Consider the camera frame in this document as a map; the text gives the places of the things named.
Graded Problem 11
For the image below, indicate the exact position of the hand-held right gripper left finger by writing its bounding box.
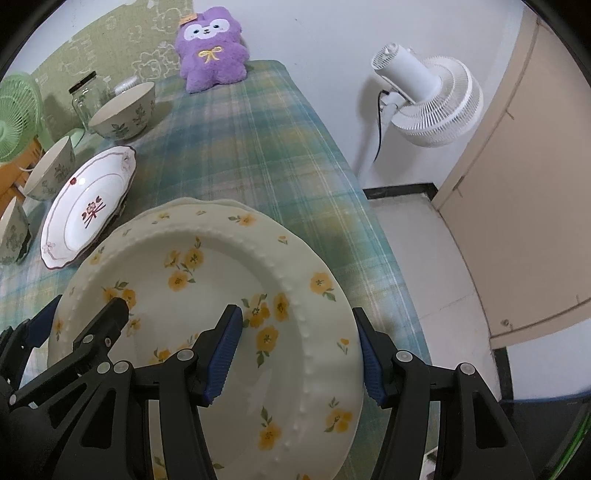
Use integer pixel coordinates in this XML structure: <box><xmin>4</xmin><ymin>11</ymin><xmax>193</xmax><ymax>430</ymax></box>
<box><xmin>51</xmin><ymin>304</ymin><xmax>243</xmax><ymax>480</ymax></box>

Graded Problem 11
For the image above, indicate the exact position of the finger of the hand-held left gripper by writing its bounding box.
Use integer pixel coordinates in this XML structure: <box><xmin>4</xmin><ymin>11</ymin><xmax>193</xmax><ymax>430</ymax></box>
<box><xmin>9</xmin><ymin>298</ymin><xmax>130</xmax><ymax>408</ymax></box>
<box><xmin>0</xmin><ymin>295</ymin><xmax>63</xmax><ymax>391</ymax></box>

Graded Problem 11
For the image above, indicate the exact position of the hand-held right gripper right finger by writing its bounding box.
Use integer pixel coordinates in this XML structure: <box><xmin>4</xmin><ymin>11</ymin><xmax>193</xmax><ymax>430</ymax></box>
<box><xmin>352</xmin><ymin>307</ymin><xmax>539</xmax><ymax>480</ymax></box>

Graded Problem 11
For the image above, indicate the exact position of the yellow flower cream plate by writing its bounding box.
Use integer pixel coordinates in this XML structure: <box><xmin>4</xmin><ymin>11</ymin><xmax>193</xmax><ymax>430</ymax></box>
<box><xmin>47</xmin><ymin>204</ymin><xmax>365</xmax><ymax>480</ymax></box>

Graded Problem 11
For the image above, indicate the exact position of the green-rimmed grey plate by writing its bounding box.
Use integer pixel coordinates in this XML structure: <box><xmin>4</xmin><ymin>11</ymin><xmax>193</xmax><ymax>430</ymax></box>
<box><xmin>88</xmin><ymin>82</ymin><xmax>157</xmax><ymax>140</ymax></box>

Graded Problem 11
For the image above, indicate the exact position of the small leaf print bowl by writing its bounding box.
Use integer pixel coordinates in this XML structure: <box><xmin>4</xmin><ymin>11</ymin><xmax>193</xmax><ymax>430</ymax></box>
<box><xmin>23</xmin><ymin>137</ymin><xmax>76</xmax><ymax>201</ymax></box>
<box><xmin>0</xmin><ymin>198</ymin><xmax>32</xmax><ymax>265</ymax></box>

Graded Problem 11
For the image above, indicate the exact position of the white plate red trim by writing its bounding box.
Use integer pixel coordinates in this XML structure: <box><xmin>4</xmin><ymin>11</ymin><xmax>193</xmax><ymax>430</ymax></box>
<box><xmin>40</xmin><ymin>145</ymin><xmax>138</xmax><ymax>270</ymax></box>

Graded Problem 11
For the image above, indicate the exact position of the dark object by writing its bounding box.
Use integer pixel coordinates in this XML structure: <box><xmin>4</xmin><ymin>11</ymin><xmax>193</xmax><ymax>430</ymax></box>
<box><xmin>496</xmin><ymin>394</ymin><xmax>589</xmax><ymax>480</ymax></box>

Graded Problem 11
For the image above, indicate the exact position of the plaid tablecloth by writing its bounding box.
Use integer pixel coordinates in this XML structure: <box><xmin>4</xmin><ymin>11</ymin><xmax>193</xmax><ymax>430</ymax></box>
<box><xmin>0</xmin><ymin>60</ymin><xmax>432</xmax><ymax>480</ymax></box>

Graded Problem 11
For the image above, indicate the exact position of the green desk fan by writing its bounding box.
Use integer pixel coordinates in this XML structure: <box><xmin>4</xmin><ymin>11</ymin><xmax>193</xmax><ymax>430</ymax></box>
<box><xmin>0</xmin><ymin>73</ymin><xmax>88</xmax><ymax>163</ymax></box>

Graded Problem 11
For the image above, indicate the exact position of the glass jar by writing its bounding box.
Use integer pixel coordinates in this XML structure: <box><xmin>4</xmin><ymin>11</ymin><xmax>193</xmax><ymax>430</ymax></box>
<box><xmin>69</xmin><ymin>71</ymin><xmax>112</xmax><ymax>132</ymax></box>

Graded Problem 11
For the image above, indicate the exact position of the cotton swab container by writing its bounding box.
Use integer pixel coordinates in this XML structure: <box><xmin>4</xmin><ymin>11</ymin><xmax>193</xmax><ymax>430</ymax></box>
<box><xmin>112</xmin><ymin>75</ymin><xmax>140</xmax><ymax>97</ymax></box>

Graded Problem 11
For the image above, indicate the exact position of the beige door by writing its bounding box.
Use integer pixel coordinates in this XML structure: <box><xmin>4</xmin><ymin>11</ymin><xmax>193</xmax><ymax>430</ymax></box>
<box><xmin>431</xmin><ymin>9</ymin><xmax>591</xmax><ymax>352</ymax></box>

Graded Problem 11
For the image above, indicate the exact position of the white fan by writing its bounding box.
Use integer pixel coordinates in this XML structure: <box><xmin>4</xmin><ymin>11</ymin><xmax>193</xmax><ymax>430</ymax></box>
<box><xmin>353</xmin><ymin>42</ymin><xmax>484</xmax><ymax>178</ymax></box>

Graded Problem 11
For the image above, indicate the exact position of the green cardboard with drawings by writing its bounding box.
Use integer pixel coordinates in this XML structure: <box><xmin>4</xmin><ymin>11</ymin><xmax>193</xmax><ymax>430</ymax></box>
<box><xmin>30</xmin><ymin>0</ymin><xmax>195</xmax><ymax>134</ymax></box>

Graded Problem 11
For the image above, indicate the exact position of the purple plush toy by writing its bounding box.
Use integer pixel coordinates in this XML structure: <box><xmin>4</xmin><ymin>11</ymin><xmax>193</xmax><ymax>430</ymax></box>
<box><xmin>174</xmin><ymin>6</ymin><xmax>250</xmax><ymax>94</ymax></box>

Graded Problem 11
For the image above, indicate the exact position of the black fan cable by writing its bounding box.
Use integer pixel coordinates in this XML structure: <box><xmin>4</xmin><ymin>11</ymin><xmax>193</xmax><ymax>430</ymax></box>
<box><xmin>372</xmin><ymin>89</ymin><xmax>389</xmax><ymax>163</ymax></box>

